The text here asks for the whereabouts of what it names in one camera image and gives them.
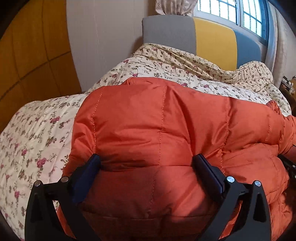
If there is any orange puffer jacket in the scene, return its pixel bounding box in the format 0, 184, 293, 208
63, 77, 295, 240

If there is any wooden side table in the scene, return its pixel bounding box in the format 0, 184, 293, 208
280, 86, 295, 116

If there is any floral rose quilt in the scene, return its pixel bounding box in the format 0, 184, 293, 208
0, 58, 293, 241

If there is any clutter on side table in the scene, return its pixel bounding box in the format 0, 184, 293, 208
280, 75, 295, 95

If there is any right floral curtain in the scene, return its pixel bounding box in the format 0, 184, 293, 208
273, 9, 295, 88

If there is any floral curtain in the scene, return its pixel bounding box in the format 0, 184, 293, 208
273, 9, 295, 88
155, 0, 198, 16

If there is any grey yellow blue headboard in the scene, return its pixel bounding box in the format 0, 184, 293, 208
142, 15, 261, 71

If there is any window with blue grille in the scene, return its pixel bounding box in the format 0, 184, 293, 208
193, 0, 269, 45

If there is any wooden wardrobe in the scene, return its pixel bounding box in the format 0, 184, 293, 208
1, 1, 82, 130

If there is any left floral curtain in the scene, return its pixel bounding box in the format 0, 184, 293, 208
155, 0, 198, 16

